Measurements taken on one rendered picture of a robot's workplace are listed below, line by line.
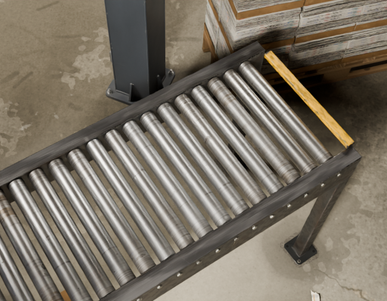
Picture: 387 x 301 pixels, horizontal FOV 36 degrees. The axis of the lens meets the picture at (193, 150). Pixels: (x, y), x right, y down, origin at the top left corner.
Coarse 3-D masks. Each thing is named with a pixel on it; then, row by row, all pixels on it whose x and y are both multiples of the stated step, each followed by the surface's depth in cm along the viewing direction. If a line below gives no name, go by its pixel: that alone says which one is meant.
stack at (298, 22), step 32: (224, 0) 246; (256, 0) 229; (288, 0) 234; (352, 0) 246; (384, 0) 252; (256, 32) 245; (288, 32) 253; (320, 32) 259; (352, 32) 267; (384, 32) 273; (288, 64) 273; (352, 64) 288; (384, 64) 302
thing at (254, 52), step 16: (256, 48) 203; (224, 64) 199; (240, 64) 201; (256, 64) 208; (192, 80) 196; (208, 80) 196; (160, 96) 192; (176, 96) 192; (128, 112) 188; (144, 112) 188; (96, 128) 185; (112, 128) 185; (144, 128) 196; (64, 144) 181; (80, 144) 182; (32, 160) 178; (48, 160) 178; (64, 160) 183; (0, 176) 175; (16, 176) 175; (48, 176) 184
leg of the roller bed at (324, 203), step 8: (344, 184) 196; (328, 192) 201; (336, 192) 199; (320, 200) 209; (328, 200) 204; (336, 200) 208; (312, 208) 218; (320, 208) 212; (328, 208) 212; (312, 216) 221; (320, 216) 215; (304, 224) 231; (312, 224) 224; (320, 224) 224; (304, 232) 234; (312, 232) 228; (296, 240) 245; (304, 240) 238; (312, 240) 240; (296, 248) 249; (304, 248) 243
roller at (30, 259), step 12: (0, 192) 173; (0, 204) 170; (0, 216) 169; (12, 216) 169; (12, 228) 167; (12, 240) 166; (24, 240) 165; (24, 252) 164; (36, 252) 165; (24, 264) 163; (36, 264) 162; (36, 276) 160; (48, 276) 161; (36, 288) 160; (48, 288) 159; (48, 300) 157; (60, 300) 158
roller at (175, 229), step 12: (108, 132) 184; (108, 144) 184; (120, 144) 182; (120, 156) 181; (132, 156) 180; (132, 168) 178; (144, 168) 180; (144, 180) 176; (144, 192) 175; (156, 192) 174; (156, 204) 173; (168, 204) 174; (168, 216) 171; (168, 228) 170; (180, 228) 169; (180, 240) 167; (192, 240) 168
